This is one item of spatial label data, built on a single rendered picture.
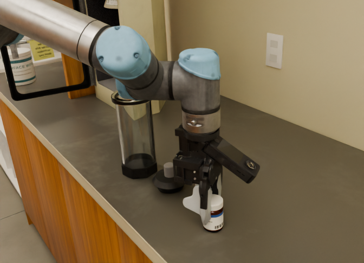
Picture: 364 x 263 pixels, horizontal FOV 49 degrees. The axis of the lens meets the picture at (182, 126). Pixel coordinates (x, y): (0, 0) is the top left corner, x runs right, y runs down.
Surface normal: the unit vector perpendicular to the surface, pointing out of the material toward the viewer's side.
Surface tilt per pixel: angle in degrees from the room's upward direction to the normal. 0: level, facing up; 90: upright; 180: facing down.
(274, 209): 0
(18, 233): 0
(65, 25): 51
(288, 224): 0
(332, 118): 90
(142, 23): 90
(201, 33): 90
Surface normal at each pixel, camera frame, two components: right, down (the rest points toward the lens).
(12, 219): -0.04, -0.91
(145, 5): 0.58, 0.32
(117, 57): -0.17, -0.16
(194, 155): -0.41, 0.40
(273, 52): -0.81, 0.28
